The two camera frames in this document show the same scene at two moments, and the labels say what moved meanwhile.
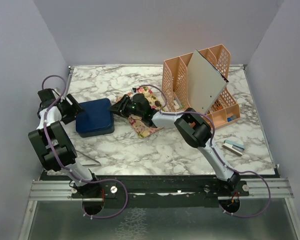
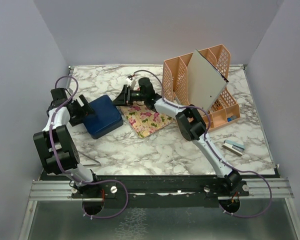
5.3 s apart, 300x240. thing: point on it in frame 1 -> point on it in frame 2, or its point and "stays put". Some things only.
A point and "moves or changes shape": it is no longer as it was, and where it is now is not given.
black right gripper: x=120 y=106 -> x=123 y=98
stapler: x=236 y=148 stays put
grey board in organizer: x=206 y=82 stays put
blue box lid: x=95 y=115 moves or changes shape
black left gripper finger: x=71 y=105 -> x=88 y=110
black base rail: x=155 y=191 stays put
